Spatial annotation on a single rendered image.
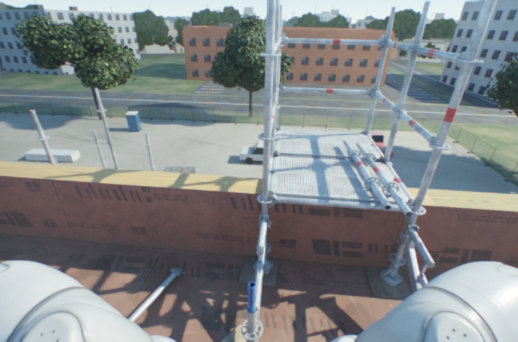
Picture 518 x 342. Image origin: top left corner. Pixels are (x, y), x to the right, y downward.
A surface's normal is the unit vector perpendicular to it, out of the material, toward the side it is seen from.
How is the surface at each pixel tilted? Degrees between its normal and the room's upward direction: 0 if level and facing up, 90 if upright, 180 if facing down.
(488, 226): 90
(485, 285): 6
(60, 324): 27
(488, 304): 13
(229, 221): 90
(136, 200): 90
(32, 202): 90
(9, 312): 22
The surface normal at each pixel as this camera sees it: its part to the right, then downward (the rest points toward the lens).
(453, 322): 0.01, -0.56
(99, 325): 0.79, -0.62
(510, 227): -0.11, 0.48
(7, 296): -0.04, -0.79
